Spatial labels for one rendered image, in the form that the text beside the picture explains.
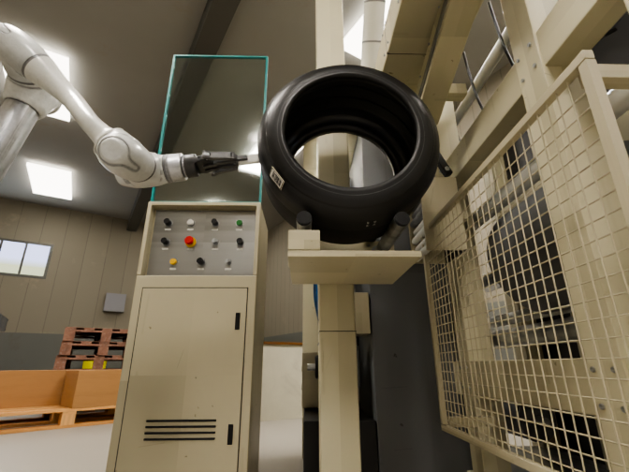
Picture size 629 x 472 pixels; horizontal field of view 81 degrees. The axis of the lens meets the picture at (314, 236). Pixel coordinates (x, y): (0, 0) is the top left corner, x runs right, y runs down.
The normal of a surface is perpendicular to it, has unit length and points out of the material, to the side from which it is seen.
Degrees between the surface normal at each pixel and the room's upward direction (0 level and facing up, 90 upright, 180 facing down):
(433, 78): 162
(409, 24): 180
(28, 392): 90
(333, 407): 90
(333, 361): 90
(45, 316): 90
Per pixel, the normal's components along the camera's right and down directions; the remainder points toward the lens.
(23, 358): 0.52, -0.29
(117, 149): 0.17, 0.06
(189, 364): 0.03, -0.33
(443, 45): 0.01, 0.79
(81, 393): 0.71, -0.24
